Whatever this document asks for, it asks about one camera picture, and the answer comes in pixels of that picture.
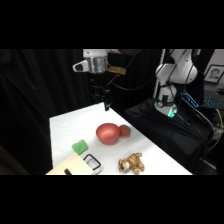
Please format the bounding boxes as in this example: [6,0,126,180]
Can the framed portrait picture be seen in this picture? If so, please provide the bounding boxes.
[203,64,224,85]

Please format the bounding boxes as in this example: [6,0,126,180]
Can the green soft triangle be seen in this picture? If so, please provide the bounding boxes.
[71,139,89,154]

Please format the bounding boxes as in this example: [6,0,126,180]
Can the keyboard with blue lights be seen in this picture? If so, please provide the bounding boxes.
[181,89,224,110]

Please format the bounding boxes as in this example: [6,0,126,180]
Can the yellow cable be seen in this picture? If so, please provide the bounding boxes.
[209,108,224,152]

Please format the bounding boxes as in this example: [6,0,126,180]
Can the gold wrist camera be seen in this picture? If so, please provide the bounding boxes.
[107,65,127,76]

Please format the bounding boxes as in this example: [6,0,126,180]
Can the black robot stand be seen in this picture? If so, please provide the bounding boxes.
[123,98,215,175]

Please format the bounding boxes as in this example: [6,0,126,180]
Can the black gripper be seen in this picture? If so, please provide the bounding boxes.
[91,75,113,112]

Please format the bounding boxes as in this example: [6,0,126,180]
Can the pale wooden box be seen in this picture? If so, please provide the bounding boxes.
[45,152,95,176]

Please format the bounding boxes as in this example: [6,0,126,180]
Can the small green light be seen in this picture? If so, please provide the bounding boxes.
[166,107,178,119]

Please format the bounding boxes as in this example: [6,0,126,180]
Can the orange round toy fruit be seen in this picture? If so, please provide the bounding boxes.
[119,124,133,138]

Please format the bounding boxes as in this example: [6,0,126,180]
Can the tiger plush toy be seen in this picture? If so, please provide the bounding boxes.
[117,152,146,175]

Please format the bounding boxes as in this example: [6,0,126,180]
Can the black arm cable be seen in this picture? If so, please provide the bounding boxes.
[105,49,168,92]

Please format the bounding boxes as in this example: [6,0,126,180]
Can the pink bowl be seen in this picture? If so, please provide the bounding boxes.
[95,122,121,146]

